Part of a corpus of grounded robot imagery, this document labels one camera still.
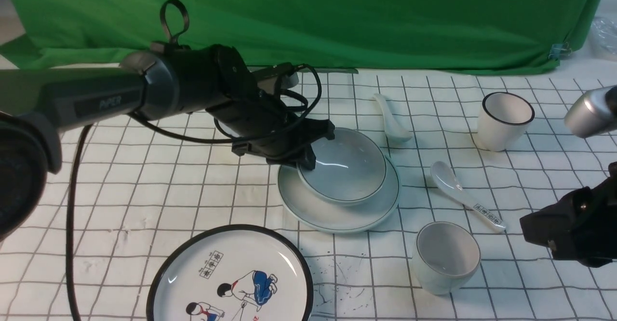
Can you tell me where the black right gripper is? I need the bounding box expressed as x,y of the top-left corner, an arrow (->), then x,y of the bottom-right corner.
520,161 -> 617,268

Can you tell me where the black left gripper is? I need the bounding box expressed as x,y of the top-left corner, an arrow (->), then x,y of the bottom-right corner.
206,99 -> 335,170

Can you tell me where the pale green ceramic bowl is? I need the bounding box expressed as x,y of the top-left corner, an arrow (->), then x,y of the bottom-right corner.
298,128 -> 390,206

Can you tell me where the plain white ceramic spoon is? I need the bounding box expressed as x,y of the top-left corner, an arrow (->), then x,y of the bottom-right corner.
373,93 -> 413,143

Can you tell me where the pale green ceramic cup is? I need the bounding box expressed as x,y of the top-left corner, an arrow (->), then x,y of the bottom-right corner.
411,221 -> 481,295

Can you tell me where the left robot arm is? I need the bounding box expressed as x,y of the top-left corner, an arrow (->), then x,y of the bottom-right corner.
1,43 -> 335,239

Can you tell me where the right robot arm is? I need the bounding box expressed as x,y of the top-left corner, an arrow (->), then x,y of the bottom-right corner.
520,87 -> 617,268

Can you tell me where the pale green ceramic plate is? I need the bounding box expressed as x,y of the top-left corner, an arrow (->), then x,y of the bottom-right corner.
277,157 -> 401,234

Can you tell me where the white grid tablecloth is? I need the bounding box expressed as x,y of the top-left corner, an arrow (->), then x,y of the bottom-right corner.
0,60 -> 617,321

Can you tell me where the black-rimmed cartoon plate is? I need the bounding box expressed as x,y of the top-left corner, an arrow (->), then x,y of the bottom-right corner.
146,224 -> 314,321

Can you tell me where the white cup black rim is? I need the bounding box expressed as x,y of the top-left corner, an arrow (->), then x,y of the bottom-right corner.
477,91 -> 536,152

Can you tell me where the white spoon with label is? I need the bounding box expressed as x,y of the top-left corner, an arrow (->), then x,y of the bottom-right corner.
430,161 -> 507,233

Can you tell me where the blue binder clip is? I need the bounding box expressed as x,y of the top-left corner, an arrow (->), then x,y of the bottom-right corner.
547,42 -> 573,60

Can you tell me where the clear plastic wrap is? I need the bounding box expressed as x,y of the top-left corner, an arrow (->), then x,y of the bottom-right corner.
589,16 -> 617,62

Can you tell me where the green backdrop cloth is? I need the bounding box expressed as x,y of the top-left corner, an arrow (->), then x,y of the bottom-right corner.
1,0 -> 600,75

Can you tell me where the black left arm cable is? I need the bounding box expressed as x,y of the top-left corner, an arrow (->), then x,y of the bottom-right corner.
66,0 -> 322,321

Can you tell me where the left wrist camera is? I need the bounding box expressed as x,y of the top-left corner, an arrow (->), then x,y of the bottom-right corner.
251,62 -> 299,95

